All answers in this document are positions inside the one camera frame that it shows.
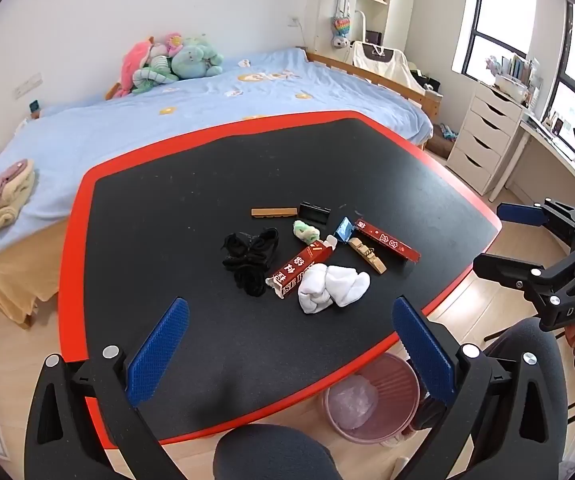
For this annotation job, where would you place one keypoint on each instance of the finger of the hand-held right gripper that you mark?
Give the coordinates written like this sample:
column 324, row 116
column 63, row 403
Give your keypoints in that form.
column 517, row 214
column 502, row 267

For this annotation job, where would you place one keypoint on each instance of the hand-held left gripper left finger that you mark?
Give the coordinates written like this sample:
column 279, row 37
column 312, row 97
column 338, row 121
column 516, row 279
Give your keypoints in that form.
column 160, row 350

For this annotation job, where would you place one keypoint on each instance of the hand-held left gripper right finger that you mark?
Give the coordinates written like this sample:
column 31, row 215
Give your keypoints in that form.
column 422, row 355

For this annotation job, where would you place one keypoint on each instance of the pink plastic bin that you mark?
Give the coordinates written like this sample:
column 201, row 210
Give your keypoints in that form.
column 397, row 380

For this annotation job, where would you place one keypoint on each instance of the white sock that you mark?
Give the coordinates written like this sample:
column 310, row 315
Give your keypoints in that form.
column 332, row 287

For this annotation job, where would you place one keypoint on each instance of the wooden clip with metal spring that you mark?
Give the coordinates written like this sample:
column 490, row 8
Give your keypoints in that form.
column 367, row 256

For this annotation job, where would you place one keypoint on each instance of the long slim red box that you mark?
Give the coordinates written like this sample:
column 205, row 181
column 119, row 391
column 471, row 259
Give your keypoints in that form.
column 387, row 241

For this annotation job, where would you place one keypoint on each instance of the black sock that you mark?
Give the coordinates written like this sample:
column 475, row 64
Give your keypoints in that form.
column 247, row 260

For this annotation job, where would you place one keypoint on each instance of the blue foil packet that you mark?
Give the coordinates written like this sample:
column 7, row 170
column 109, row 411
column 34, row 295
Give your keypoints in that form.
column 345, row 230

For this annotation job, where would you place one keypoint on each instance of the green white wrapper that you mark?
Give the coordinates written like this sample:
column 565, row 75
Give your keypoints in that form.
column 305, row 232

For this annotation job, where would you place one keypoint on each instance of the brown wooden strip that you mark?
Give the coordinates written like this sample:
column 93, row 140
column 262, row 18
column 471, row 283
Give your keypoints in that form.
column 272, row 212

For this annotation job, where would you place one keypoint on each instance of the person's right hand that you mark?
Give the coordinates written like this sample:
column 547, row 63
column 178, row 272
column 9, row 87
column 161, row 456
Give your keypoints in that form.
column 572, row 337

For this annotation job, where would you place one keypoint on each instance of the white desk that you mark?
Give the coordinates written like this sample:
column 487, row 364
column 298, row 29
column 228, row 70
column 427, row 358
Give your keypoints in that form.
column 542, row 147

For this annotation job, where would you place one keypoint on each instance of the white drawer unit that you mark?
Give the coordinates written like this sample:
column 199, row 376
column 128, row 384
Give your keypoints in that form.
column 485, row 135

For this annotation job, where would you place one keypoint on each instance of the row of books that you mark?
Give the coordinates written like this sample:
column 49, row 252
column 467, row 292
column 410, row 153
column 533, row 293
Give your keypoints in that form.
column 520, row 70

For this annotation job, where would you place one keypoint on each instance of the person's left leg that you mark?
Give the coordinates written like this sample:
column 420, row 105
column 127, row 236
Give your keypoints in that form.
column 272, row 455

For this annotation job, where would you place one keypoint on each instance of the wooden bed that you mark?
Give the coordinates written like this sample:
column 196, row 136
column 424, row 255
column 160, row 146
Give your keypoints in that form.
column 17, row 290

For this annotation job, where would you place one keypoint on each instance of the black bag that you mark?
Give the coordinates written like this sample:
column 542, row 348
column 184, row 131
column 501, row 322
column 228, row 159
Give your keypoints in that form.
column 427, row 84

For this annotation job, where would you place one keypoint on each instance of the red table with black top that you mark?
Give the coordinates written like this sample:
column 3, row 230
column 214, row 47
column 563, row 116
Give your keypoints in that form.
column 192, row 185

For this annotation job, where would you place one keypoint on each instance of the white tote bag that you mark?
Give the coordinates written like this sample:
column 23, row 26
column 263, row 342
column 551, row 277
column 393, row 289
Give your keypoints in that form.
column 380, row 62

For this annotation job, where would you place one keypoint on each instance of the black framed window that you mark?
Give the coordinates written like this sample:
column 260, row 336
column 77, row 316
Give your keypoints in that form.
column 497, row 10

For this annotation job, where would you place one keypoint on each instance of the light blue printed blanket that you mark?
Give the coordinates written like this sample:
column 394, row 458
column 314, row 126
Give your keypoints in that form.
column 117, row 130

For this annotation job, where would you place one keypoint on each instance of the hanging rainbow plush toy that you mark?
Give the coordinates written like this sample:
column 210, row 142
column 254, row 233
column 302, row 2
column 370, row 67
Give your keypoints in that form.
column 341, row 32

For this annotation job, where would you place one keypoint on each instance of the small teal device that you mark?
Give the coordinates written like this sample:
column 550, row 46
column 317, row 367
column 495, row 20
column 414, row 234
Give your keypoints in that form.
column 35, row 110

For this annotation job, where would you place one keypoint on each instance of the green striped plush toy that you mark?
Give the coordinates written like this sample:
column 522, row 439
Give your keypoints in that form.
column 155, row 75

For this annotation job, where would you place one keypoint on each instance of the teal plush toy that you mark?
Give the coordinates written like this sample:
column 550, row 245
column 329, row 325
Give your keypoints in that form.
column 195, row 60

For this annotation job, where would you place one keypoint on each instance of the pink flower plush toy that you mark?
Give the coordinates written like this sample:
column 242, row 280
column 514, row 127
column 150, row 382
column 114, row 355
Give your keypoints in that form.
column 172, row 42

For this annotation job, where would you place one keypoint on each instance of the white wall shelf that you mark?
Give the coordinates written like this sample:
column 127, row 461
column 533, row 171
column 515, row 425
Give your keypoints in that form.
column 375, row 0

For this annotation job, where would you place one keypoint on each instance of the small white wall socket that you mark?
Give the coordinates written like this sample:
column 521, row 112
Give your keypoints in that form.
column 295, row 22

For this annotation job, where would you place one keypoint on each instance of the wide white wall socket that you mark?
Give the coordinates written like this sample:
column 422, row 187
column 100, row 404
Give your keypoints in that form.
column 28, row 86

